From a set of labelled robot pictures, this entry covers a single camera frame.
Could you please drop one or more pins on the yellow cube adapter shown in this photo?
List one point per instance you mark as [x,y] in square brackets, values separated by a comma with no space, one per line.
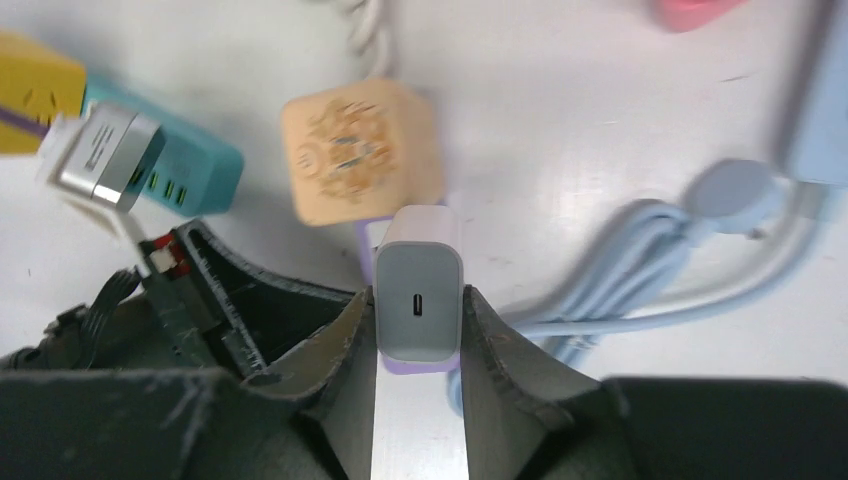
[38,84]

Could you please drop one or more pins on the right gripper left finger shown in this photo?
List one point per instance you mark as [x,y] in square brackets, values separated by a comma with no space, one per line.
[308,416]

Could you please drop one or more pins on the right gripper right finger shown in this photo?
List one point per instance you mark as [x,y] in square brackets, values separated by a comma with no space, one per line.
[527,416]

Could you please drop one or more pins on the teal power strip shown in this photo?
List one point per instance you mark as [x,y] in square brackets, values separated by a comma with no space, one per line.
[197,172]

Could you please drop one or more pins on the white USB charger plug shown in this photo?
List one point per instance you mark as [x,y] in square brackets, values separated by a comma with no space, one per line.
[418,285]

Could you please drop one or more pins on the beige cube adapter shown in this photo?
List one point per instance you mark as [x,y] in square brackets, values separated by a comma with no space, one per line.
[361,151]

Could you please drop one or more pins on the pink triangular power socket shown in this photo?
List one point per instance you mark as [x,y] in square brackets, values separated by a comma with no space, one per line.
[681,16]

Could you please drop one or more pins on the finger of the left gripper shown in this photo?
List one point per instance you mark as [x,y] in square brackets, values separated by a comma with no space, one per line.
[217,309]

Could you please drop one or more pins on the light blue power strip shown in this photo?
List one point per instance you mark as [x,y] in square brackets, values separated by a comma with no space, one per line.
[813,142]

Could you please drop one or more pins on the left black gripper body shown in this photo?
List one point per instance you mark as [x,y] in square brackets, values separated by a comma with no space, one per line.
[99,324]

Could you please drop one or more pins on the purple power strip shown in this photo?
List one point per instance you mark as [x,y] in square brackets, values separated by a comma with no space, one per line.
[397,298]

